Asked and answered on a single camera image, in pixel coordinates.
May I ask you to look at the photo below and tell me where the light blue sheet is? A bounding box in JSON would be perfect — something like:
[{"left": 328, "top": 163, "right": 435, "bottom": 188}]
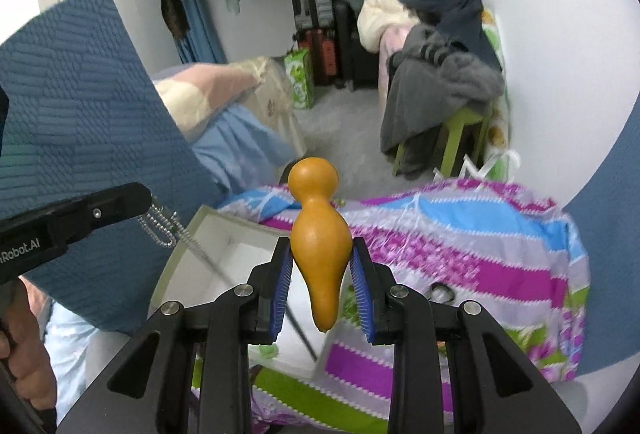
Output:
[{"left": 192, "top": 106, "right": 296, "bottom": 195}]

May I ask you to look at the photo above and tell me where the green printed bag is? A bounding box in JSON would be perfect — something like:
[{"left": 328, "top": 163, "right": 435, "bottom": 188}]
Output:
[{"left": 284, "top": 48, "right": 316, "bottom": 109}]

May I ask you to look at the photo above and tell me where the blue textured cloth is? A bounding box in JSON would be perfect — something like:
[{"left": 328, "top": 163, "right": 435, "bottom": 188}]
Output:
[{"left": 0, "top": 0, "right": 226, "bottom": 336}]

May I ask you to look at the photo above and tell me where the orange gourd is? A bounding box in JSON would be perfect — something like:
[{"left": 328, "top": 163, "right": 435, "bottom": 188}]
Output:
[{"left": 287, "top": 157, "right": 352, "bottom": 332}]

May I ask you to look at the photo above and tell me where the cream printed cushion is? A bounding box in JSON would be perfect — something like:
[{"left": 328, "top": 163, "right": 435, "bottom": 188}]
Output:
[{"left": 245, "top": 58, "right": 308, "bottom": 155}]

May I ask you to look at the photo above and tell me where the thin black stick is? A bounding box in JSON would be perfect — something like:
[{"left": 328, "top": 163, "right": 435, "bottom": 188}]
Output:
[{"left": 182, "top": 234, "right": 319, "bottom": 361}]

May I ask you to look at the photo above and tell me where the person's left hand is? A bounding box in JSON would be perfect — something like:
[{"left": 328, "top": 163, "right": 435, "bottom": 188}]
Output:
[{"left": 0, "top": 278, "right": 58, "bottom": 421}]

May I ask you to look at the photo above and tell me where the floral printed sheet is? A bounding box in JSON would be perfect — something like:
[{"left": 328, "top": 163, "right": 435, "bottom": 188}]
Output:
[{"left": 482, "top": 8, "right": 515, "bottom": 149}]

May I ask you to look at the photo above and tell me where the person's light blue clothing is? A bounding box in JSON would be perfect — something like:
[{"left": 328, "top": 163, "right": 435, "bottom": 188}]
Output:
[{"left": 45, "top": 301, "right": 132, "bottom": 425}]

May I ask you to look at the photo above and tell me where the dark blue garment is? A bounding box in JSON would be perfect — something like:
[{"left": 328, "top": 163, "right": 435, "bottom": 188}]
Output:
[{"left": 395, "top": 0, "right": 501, "bottom": 69}]

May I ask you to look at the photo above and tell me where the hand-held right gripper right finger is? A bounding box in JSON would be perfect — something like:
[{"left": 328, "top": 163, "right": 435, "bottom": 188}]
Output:
[{"left": 350, "top": 238, "right": 583, "bottom": 434}]

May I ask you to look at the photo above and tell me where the plain blue cloth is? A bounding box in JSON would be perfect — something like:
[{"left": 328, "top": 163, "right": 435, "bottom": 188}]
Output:
[{"left": 564, "top": 159, "right": 640, "bottom": 377}]

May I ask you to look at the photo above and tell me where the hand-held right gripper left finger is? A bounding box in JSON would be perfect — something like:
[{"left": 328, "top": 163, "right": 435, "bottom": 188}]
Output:
[{"left": 57, "top": 236, "right": 296, "bottom": 434}]

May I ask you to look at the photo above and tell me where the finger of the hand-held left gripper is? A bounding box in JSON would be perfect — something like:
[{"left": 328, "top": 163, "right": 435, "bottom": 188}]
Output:
[{"left": 47, "top": 182, "right": 153, "bottom": 245}]

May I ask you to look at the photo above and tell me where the colourful striped blanket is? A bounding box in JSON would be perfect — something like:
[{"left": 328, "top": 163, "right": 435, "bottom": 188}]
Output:
[{"left": 192, "top": 179, "right": 592, "bottom": 434}]

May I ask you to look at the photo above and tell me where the white box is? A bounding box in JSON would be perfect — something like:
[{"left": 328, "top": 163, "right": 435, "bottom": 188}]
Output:
[{"left": 147, "top": 205, "right": 341, "bottom": 382}]

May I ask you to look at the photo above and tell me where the red suitcase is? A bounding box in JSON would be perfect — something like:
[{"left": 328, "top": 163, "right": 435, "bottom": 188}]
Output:
[{"left": 295, "top": 28, "right": 337, "bottom": 87}]

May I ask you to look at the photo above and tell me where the cream blanket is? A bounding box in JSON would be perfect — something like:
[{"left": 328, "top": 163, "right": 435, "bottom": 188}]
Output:
[{"left": 357, "top": 0, "right": 422, "bottom": 50}]

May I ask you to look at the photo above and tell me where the black suitcase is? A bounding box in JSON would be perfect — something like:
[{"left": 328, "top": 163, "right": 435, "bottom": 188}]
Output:
[{"left": 332, "top": 0, "right": 382, "bottom": 92}]

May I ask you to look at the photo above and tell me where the silver bead chain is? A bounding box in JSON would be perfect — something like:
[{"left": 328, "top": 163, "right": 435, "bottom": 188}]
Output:
[{"left": 137, "top": 203, "right": 181, "bottom": 249}]

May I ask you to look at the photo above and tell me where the green stool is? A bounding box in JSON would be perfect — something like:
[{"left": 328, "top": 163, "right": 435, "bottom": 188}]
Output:
[{"left": 392, "top": 106, "right": 493, "bottom": 177}]

